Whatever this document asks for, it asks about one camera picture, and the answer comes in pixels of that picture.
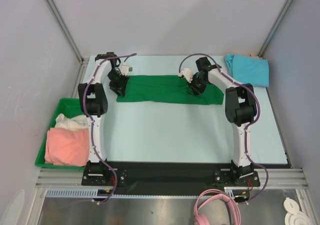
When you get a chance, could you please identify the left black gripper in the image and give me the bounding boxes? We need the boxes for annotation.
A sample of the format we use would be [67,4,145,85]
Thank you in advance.
[107,69,130,97]

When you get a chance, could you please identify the green t shirt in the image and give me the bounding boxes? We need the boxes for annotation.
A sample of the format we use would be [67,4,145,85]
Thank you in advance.
[116,75,224,105]

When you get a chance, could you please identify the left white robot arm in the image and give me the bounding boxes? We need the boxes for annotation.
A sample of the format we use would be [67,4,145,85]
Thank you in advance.
[77,52,131,163]

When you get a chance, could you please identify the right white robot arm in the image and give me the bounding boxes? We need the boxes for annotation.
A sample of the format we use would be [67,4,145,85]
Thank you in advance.
[179,55,261,168]

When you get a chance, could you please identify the folded blue t shirt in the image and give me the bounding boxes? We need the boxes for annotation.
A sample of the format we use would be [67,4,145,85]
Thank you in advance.
[224,53,270,88]

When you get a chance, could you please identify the green plastic bin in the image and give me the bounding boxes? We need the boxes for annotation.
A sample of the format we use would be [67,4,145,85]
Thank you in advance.
[34,97,90,171]

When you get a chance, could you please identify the white t shirt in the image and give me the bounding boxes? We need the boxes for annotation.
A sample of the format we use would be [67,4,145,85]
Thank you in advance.
[54,113,89,131]

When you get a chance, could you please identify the pink t shirt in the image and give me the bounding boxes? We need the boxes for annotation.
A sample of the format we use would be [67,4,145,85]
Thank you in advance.
[44,127,90,167]

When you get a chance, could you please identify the pink headphones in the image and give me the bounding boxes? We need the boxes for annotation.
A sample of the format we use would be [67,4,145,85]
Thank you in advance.
[193,189,242,225]

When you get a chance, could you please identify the white round lids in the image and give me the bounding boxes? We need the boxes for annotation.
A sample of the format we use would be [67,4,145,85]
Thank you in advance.
[283,197,313,225]

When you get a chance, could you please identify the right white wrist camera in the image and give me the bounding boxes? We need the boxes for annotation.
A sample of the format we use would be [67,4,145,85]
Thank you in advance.
[178,68,194,83]

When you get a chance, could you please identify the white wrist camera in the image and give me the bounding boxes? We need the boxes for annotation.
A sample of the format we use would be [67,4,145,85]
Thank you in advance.
[178,68,194,83]
[120,62,133,76]

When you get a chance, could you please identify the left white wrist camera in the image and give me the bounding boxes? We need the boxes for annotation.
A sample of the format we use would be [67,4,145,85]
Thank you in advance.
[120,62,133,76]

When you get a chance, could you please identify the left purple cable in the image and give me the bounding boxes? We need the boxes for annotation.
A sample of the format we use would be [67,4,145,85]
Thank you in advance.
[82,52,138,206]

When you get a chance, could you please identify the left aluminium frame post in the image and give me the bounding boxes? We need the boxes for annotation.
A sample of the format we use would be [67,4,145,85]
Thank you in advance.
[44,0,84,64]

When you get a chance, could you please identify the aluminium frame post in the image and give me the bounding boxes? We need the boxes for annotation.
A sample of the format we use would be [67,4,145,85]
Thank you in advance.
[257,0,295,57]
[44,0,84,64]

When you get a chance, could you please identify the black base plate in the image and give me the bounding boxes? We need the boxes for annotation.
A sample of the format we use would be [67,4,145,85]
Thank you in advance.
[81,161,261,196]

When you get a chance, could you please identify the right aluminium frame post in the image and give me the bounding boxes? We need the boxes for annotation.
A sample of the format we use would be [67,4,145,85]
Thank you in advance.
[257,0,295,57]

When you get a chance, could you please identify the aluminium frame rail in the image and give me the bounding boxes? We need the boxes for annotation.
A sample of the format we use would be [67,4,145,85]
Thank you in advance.
[35,168,308,189]

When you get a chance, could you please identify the white cable duct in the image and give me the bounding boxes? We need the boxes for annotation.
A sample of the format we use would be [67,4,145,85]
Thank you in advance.
[46,188,98,198]

